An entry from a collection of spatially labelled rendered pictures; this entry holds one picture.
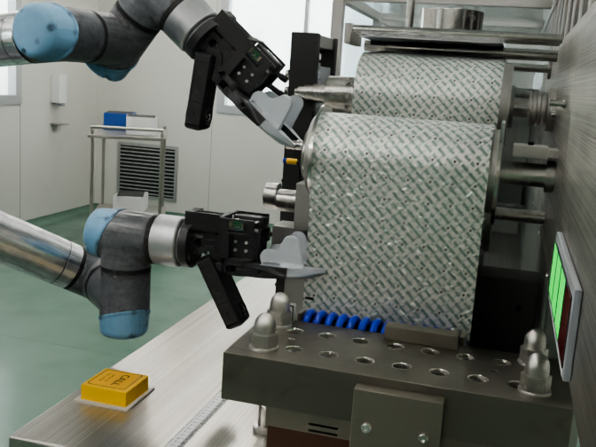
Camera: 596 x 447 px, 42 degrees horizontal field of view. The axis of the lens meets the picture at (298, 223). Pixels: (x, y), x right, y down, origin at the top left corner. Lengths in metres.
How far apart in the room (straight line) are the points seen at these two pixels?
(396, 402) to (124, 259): 0.48
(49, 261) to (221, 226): 0.31
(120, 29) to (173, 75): 6.08
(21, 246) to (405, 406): 0.64
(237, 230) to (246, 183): 5.95
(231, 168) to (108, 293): 5.92
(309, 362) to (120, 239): 0.37
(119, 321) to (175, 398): 0.15
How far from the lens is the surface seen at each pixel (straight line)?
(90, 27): 1.13
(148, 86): 7.36
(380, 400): 0.88
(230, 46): 1.13
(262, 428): 1.03
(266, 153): 6.94
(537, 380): 0.90
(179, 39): 1.14
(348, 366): 0.92
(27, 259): 1.25
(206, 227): 1.11
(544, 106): 1.31
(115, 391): 1.10
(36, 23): 1.09
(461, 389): 0.89
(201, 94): 1.13
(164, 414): 1.09
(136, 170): 7.44
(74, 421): 1.07
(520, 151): 1.06
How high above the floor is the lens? 1.35
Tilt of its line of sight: 11 degrees down
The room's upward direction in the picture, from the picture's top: 4 degrees clockwise
